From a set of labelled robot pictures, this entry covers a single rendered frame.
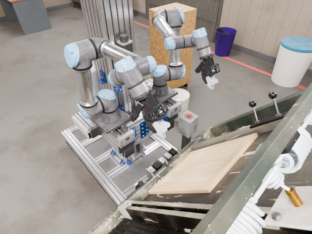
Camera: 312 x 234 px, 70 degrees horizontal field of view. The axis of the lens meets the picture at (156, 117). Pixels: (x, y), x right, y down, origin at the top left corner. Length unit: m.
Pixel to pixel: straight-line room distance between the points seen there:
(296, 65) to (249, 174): 3.94
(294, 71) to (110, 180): 3.27
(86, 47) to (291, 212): 1.10
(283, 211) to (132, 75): 0.62
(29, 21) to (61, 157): 4.67
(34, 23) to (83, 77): 5.74
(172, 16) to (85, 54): 0.76
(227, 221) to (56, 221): 2.33
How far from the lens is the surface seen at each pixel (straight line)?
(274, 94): 1.20
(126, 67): 0.84
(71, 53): 1.24
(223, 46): 4.92
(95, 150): 2.64
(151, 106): 0.88
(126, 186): 2.29
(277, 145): 0.35
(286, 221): 0.47
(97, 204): 2.50
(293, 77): 4.32
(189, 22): 3.38
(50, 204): 2.66
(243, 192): 0.29
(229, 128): 1.68
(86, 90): 1.41
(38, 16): 7.03
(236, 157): 1.10
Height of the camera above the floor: 2.14
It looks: 41 degrees down
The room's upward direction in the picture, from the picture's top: 1 degrees counter-clockwise
